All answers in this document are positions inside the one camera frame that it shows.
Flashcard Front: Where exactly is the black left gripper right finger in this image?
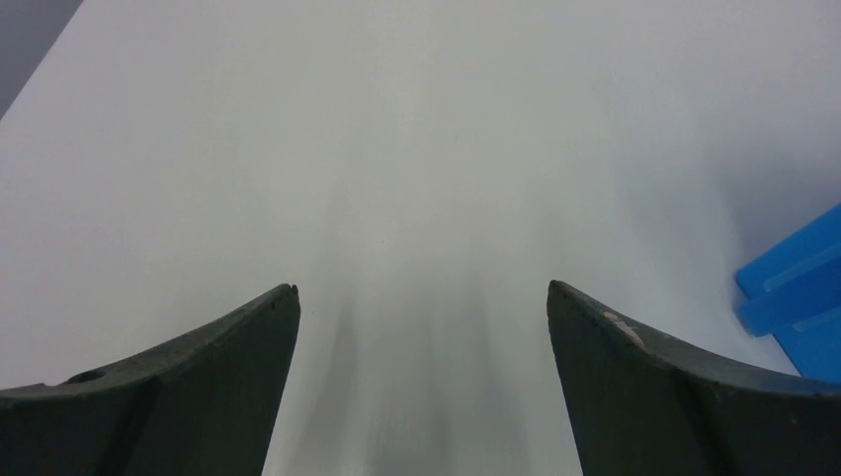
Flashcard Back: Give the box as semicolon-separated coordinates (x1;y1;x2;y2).
546;281;840;475

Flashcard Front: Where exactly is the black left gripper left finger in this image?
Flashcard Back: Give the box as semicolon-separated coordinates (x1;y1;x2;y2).
1;285;300;475

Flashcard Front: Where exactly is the blue plastic bin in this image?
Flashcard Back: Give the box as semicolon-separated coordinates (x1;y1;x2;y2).
734;205;840;383

